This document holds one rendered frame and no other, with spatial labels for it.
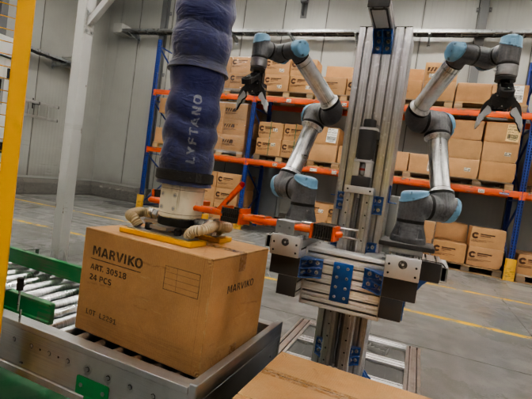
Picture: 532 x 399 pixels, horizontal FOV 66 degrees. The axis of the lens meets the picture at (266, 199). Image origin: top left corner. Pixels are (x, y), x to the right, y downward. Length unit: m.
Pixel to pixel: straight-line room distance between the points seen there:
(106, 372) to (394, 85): 1.69
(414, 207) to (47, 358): 1.52
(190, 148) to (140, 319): 0.64
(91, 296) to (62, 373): 0.28
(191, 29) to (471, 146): 7.41
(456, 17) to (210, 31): 9.22
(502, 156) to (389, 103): 6.65
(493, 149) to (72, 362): 7.94
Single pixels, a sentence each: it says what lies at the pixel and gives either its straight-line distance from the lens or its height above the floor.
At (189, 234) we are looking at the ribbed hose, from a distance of 1.50.
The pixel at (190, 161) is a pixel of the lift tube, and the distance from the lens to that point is 1.55.
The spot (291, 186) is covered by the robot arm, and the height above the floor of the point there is 1.21.
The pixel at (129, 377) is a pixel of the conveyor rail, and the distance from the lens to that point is 1.47.
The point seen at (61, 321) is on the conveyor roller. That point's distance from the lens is 1.92.
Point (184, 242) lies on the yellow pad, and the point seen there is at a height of 0.97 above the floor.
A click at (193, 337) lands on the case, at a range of 1.45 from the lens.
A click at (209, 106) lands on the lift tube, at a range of 1.59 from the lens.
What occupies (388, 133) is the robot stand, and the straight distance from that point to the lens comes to 2.07.
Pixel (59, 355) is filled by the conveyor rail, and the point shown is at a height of 0.53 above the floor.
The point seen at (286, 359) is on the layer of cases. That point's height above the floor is 0.54.
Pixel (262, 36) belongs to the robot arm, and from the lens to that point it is 1.97.
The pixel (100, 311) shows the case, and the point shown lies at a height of 0.65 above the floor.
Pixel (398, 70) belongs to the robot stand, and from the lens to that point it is 2.15.
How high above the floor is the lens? 1.23
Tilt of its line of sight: 3 degrees down
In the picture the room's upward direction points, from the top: 8 degrees clockwise
